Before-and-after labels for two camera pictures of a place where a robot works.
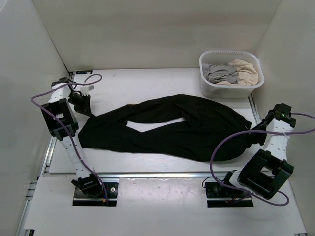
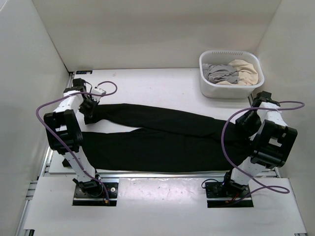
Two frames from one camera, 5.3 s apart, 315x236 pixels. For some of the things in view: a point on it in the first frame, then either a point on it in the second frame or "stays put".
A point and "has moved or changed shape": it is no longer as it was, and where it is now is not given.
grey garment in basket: [221, 73] stays put
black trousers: [210, 132] has moved or changed shape
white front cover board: [155, 203] stays put
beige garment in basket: [247, 74] stays put
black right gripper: [255, 138] -> [251, 130]
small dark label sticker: [83, 72] stays put
